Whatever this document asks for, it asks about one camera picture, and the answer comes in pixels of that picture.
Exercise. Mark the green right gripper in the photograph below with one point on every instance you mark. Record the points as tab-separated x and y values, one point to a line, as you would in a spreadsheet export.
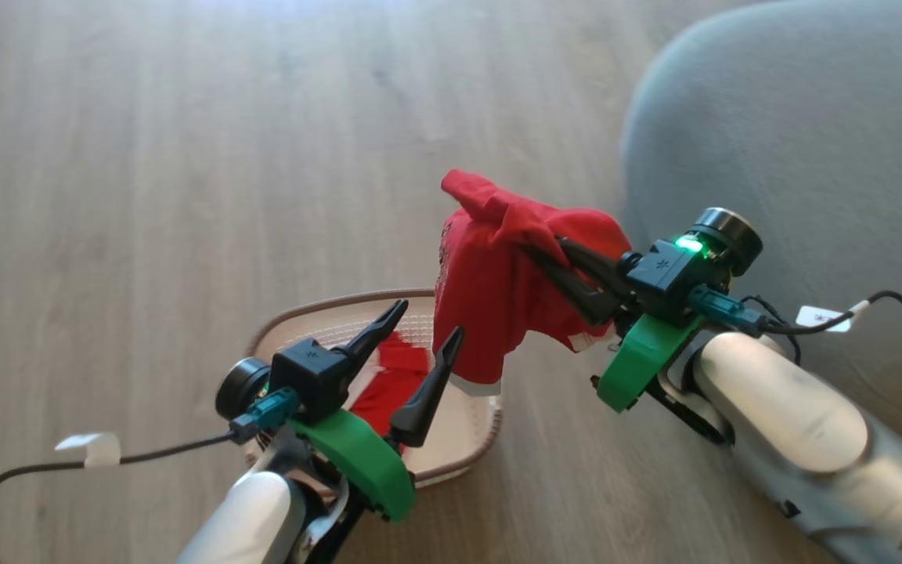
639	356

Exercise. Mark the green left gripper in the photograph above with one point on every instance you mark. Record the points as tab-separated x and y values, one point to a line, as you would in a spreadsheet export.
365	462

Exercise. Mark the red garment with white trim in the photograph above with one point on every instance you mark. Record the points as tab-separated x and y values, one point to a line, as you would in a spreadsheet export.
490	290

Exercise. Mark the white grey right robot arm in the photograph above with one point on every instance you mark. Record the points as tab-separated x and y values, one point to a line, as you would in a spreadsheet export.
803	423

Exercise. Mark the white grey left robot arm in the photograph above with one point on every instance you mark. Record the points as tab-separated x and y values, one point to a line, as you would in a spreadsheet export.
247	525

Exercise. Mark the white basket with brown rim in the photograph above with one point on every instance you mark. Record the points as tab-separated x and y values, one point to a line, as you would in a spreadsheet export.
459	439

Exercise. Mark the grey fabric sofa seat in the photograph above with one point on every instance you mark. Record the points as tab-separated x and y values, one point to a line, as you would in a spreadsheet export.
811	117

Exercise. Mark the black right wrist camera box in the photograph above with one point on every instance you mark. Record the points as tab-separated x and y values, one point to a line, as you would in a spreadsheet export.
670	274

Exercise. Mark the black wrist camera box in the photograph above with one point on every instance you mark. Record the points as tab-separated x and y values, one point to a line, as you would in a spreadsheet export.
310	376
670	274

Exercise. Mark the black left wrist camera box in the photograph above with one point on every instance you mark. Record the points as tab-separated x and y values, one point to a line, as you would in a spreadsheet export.
310	376

